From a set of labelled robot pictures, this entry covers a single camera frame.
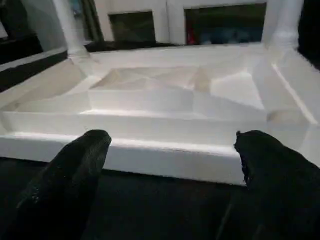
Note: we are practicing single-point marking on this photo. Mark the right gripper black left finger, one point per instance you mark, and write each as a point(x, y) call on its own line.
point(60, 190)

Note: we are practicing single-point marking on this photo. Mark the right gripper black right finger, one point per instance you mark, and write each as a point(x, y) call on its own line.
point(280, 190)

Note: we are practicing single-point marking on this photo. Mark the white plastic table top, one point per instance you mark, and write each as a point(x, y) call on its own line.
point(175, 100)

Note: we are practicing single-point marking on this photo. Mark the white plastic table leg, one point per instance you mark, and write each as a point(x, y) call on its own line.
point(70, 27)
point(287, 22)

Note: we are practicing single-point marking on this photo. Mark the black work mat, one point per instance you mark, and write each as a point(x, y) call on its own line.
point(150, 210)

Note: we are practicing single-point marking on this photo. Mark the white cabinet with glass doors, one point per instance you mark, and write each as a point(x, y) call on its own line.
point(185, 20)

